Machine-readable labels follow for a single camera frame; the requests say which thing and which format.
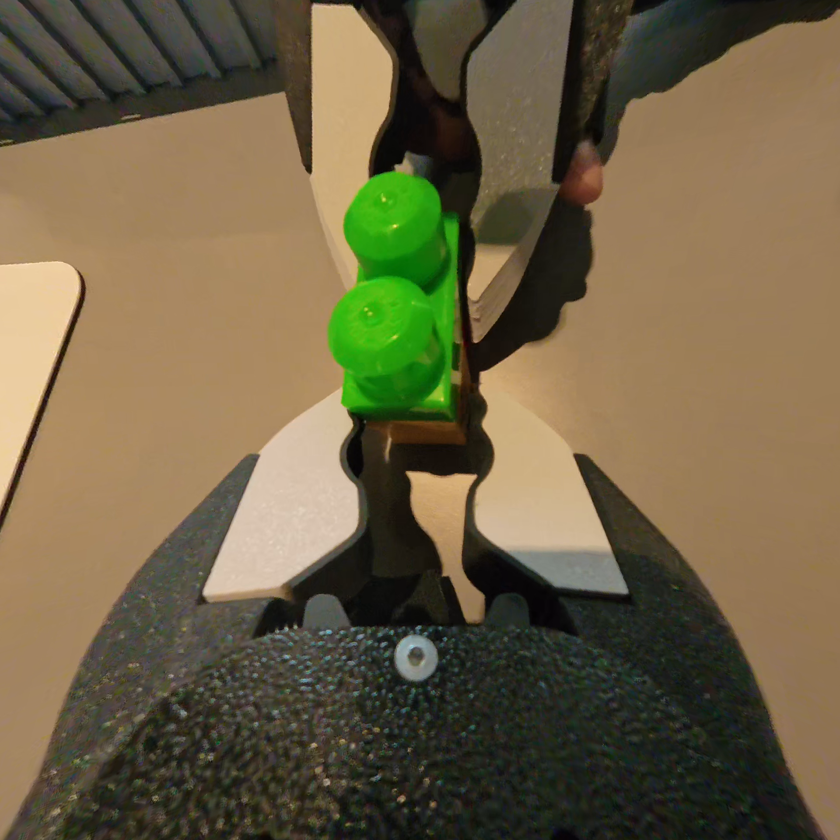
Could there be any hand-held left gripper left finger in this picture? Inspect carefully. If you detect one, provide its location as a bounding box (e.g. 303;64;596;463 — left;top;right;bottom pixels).
202;394;370;603

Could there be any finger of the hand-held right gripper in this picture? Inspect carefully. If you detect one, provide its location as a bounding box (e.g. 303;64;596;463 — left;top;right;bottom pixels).
310;3;396;291
465;0;573;343

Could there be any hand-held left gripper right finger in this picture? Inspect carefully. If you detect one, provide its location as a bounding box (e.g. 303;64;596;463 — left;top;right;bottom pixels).
465;392;632;599

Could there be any yellow single-stud block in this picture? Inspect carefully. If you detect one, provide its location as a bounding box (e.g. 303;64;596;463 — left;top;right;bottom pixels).
360;420;470;448

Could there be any green two-stud block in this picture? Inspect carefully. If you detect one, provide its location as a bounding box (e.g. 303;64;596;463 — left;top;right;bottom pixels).
327;172;463;421

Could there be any person's right forearm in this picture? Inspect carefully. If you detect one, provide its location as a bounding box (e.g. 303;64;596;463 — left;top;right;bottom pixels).
626;0;840;24

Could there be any person's right hand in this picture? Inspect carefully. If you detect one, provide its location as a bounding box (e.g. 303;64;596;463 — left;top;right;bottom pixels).
558;140;605;206

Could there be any grey ribbed plastic bin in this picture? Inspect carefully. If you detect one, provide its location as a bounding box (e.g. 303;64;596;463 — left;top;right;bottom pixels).
0;0;290;145

